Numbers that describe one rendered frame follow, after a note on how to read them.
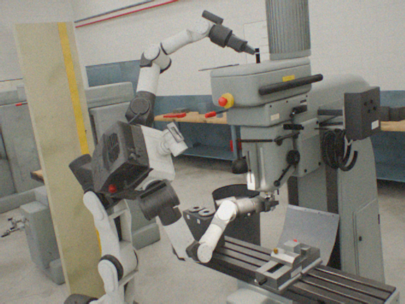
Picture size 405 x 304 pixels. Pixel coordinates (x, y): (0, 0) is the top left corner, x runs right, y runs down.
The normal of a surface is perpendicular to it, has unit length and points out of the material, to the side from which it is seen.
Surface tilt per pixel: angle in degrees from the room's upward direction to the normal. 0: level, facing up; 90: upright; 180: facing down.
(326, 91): 90
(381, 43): 90
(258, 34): 90
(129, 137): 58
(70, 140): 90
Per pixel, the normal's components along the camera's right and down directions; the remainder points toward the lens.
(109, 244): -0.47, 0.25
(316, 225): -0.68, -0.22
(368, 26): -0.70, 0.24
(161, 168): 0.68, -0.50
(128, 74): 0.70, 0.08
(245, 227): 0.23, 0.26
